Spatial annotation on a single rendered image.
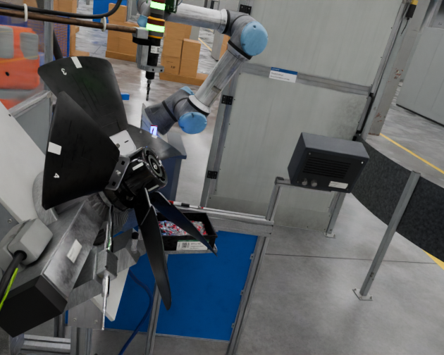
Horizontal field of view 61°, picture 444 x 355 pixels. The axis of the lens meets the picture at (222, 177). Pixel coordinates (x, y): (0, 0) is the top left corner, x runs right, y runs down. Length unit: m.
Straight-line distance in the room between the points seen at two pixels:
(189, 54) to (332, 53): 5.88
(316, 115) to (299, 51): 0.51
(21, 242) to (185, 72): 7.97
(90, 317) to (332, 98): 2.38
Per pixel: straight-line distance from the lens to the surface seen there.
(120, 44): 10.27
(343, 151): 1.52
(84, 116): 0.83
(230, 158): 3.05
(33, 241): 0.85
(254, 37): 1.56
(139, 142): 1.26
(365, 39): 3.06
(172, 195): 1.85
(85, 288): 0.88
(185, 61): 8.61
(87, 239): 0.92
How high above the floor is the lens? 1.63
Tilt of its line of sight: 24 degrees down
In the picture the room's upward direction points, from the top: 12 degrees clockwise
